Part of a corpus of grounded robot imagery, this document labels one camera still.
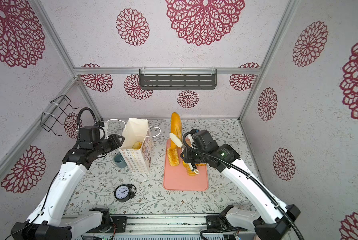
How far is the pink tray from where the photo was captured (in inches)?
34.3

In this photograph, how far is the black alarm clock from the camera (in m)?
0.81

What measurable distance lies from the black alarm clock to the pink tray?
0.60 feet
